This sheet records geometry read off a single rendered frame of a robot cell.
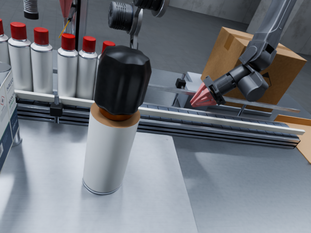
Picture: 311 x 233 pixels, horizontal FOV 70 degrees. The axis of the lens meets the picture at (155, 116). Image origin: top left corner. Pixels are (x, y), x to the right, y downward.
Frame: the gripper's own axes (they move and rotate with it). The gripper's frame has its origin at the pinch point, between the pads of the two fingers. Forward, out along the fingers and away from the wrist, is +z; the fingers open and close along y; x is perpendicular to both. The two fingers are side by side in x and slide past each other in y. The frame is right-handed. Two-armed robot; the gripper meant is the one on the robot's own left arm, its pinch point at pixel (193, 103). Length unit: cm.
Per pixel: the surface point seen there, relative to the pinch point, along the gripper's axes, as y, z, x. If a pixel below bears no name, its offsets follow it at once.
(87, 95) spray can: 1.8, 23.7, -25.2
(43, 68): 2.8, 25.9, -38.8
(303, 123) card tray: -12, -35, 56
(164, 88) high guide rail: -3.1, 5.3, -9.3
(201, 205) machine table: 31.6, 10.0, 4.6
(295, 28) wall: -533, -289, 391
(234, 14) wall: -818, -228, 384
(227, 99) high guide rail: -3.0, -10.3, 9.0
